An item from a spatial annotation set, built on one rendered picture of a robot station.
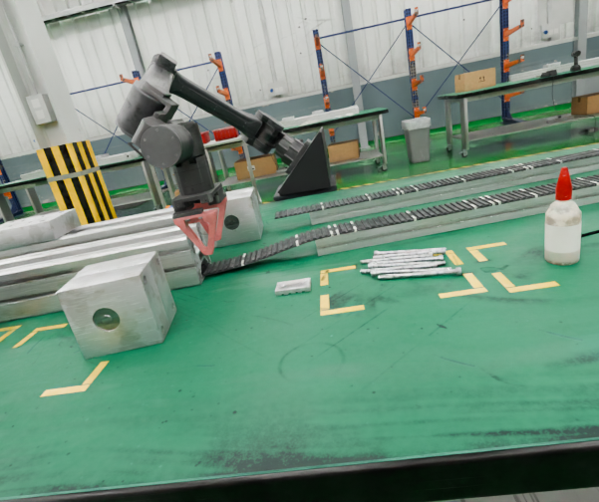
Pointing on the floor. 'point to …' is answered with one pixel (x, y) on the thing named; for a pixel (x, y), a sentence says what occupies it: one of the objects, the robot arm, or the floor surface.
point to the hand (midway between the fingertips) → (211, 242)
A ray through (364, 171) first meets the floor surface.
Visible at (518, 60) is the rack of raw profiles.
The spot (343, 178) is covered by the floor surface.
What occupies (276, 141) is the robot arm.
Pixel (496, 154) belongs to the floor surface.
